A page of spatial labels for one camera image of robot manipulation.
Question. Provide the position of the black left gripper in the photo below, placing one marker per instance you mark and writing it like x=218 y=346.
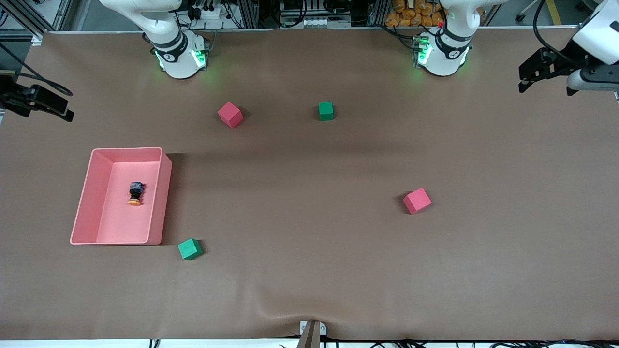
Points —
x=560 y=64

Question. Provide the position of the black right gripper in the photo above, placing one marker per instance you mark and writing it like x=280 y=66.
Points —
x=9 y=99

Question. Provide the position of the aluminium frame post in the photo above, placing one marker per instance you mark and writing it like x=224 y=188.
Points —
x=246 y=12
x=60 y=14

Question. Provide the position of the green foam cube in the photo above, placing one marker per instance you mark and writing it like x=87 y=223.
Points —
x=326 y=110
x=189 y=249

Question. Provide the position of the bag of orange items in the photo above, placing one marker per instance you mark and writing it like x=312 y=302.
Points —
x=406 y=17

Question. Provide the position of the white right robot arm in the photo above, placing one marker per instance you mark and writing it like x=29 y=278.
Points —
x=179 y=58

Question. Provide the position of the pink plastic tray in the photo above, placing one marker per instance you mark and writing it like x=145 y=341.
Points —
x=125 y=217

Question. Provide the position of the office chair caster base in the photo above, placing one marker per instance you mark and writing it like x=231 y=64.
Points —
x=521 y=18

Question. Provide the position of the white terminal block row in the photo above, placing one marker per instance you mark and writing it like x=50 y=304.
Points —
x=314 y=22

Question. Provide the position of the white power strip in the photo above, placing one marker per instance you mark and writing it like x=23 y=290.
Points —
x=208 y=13

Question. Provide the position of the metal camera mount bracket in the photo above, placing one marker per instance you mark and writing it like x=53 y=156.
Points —
x=312 y=336

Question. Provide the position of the yellow push button black body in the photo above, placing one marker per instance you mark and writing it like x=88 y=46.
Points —
x=136 y=188

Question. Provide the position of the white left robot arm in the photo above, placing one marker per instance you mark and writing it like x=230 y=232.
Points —
x=445 y=58

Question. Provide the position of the pink foam cube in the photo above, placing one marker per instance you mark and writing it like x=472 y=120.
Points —
x=230 y=114
x=417 y=200

